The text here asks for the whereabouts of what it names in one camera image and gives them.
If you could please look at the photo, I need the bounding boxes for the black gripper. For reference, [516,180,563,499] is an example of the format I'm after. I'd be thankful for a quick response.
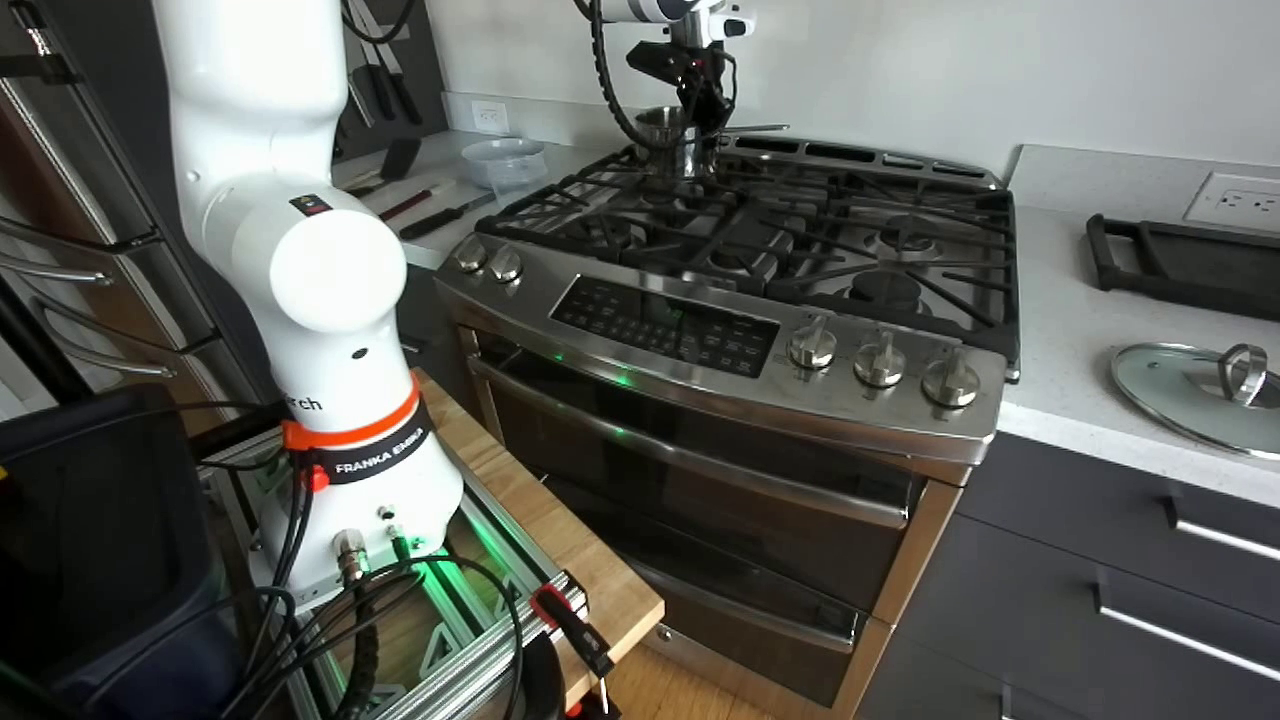
[669,34,738,149]

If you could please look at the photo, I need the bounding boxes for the small stainless steel pot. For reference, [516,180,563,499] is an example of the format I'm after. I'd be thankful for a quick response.
[635,106,726,193]

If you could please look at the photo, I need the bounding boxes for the glass pot lid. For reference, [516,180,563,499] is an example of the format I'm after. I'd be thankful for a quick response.
[1104,337,1280,465]

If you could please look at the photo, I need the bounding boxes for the black cast iron stove grate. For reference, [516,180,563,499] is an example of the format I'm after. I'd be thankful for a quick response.
[693,144,871,318]
[813,157,1022,367]
[474,137,732,293]

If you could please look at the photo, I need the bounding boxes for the clear plastic container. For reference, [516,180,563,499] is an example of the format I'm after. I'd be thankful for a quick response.
[456,131,554,193]

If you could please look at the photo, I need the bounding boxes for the small white backsplash outlet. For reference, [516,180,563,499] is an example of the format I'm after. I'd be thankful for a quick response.
[467,98,513,142]

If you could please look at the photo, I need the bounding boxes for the black oven control panel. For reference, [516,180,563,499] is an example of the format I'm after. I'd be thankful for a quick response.
[548,272,782,379]

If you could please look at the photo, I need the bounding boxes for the black burner cap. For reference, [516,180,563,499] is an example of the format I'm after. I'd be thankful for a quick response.
[850,265,927,313]

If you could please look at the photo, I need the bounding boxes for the white cutting board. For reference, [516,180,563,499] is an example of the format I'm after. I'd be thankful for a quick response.
[328,137,496,272]

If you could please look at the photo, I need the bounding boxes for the stainless steel gas range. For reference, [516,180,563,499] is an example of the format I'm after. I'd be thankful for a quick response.
[431,131,1022,714]

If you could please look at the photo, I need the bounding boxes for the black cast iron griddle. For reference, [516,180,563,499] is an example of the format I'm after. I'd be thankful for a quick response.
[1079,212,1280,323]

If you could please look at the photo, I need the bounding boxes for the wooden mounting board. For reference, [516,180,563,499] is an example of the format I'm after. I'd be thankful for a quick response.
[394,373,669,714]

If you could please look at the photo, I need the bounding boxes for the red and black clamp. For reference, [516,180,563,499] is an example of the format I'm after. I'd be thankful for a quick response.
[529,574,625,720]

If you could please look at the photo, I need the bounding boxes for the dark kitchen cabinet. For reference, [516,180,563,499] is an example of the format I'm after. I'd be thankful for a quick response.
[855,434,1280,720]

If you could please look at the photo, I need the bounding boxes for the wooden drawer cabinet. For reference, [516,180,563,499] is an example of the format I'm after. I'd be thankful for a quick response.
[0,0,272,434]

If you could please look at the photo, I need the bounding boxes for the black bin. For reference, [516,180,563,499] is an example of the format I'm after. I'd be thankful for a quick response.
[0,384,252,720]

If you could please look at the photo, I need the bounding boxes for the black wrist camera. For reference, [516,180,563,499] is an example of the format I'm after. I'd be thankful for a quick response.
[625,36,689,88]

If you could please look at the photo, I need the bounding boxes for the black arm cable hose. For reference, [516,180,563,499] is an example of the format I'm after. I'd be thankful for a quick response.
[572,0,662,151]

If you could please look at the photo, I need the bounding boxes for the dark wall knife rack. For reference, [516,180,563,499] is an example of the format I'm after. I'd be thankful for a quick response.
[330,0,450,151]

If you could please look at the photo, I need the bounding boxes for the black handled knife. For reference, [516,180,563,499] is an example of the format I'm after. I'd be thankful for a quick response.
[362,185,434,227]
[394,199,472,243]

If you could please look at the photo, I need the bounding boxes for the steel oven door handle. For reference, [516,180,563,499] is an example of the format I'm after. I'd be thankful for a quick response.
[463,355,924,534]

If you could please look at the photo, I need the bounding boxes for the steel range drawer handle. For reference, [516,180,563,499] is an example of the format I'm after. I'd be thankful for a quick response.
[625,558,863,653]

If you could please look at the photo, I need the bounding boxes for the white wall power outlet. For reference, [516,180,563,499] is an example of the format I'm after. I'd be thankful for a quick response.
[1178,170,1280,237]

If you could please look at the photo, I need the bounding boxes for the aluminium base frame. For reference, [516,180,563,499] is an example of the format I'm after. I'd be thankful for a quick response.
[282,503,563,720]

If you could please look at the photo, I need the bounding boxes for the black base cable bundle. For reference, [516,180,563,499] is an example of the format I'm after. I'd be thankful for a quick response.
[217,451,530,720]

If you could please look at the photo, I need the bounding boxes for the long silver cabinet handle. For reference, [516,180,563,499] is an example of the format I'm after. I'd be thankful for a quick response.
[1091,583,1280,690]
[1162,497,1280,570]

